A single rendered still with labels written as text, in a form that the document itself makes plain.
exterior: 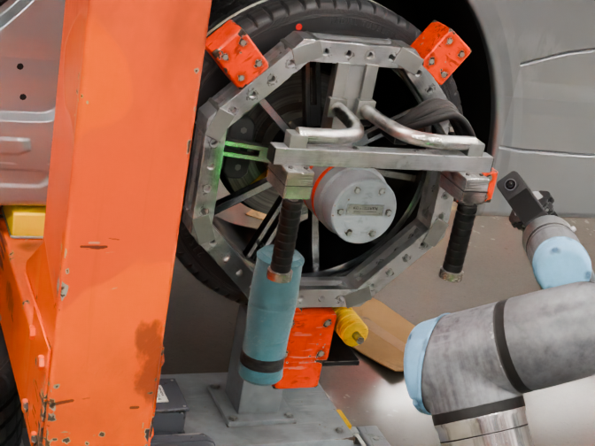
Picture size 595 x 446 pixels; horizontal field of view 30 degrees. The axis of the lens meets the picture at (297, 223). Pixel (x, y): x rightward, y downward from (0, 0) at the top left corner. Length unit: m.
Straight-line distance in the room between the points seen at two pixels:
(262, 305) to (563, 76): 0.82
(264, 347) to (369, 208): 0.33
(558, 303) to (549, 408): 1.99
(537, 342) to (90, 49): 0.66
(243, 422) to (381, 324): 1.16
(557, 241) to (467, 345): 0.55
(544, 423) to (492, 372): 1.90
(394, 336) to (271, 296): 1.48
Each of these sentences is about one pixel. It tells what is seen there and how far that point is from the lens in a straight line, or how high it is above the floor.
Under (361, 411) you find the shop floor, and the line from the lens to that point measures 3.06.
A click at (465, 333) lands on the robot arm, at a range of 1.36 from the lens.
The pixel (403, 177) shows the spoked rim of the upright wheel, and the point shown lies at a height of 0.83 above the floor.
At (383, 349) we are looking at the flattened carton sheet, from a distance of 3.38.
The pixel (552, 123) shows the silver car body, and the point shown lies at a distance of 2.43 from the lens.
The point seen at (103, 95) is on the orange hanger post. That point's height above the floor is 1.12.
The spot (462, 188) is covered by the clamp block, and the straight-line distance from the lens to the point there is 1.98.
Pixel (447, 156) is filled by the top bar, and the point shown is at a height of 0.98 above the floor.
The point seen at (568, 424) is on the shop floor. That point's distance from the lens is 3.28.
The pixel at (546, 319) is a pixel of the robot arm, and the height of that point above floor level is 1.01.
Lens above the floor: 1.54
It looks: 21 degrees down
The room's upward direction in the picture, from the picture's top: 11 degrees clockwise
